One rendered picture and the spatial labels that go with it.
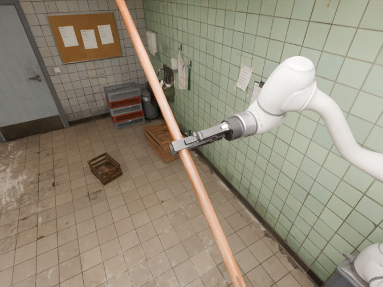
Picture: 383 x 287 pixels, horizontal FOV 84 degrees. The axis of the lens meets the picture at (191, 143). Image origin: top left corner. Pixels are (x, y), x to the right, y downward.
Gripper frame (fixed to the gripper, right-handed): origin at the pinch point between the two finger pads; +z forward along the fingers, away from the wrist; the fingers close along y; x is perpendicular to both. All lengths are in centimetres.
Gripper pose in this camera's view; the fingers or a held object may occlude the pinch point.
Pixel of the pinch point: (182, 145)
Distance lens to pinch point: 63.9
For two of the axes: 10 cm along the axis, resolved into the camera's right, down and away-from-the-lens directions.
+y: -2.9, 3.2, 9.0
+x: -3.9, -9.0, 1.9
